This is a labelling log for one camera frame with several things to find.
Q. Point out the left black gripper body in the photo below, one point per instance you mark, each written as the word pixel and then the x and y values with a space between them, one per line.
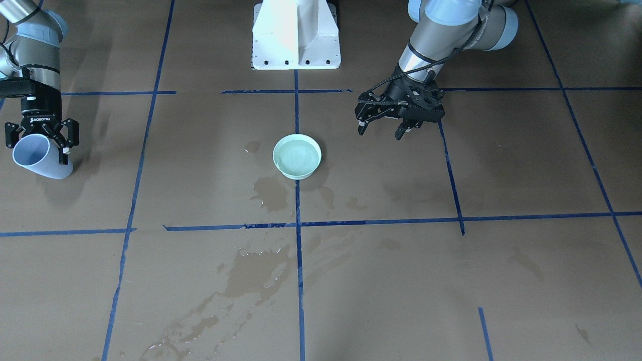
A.
pixel 399 92

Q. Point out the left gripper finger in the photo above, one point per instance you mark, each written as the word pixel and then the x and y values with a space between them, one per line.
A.
pixel 406 126
pixel 371 108

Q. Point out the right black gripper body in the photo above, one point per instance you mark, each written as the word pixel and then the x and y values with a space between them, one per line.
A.
pixel 41 111

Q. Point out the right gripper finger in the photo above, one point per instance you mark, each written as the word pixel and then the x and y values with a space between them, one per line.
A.
pixel 12 134
pixel 64 147

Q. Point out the blue plastic cup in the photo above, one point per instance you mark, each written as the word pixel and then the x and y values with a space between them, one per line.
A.
pixel 35 152

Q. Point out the green ceramic bowl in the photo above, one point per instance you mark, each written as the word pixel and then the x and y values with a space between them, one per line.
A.
pixel 297 156

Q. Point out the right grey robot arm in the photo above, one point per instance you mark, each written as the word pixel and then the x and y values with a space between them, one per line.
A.
pixel 31 72

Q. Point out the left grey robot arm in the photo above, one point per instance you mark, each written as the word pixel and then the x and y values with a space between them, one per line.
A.
pixel 443 30

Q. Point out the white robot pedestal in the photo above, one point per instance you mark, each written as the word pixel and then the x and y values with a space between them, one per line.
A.
pixel 296 35

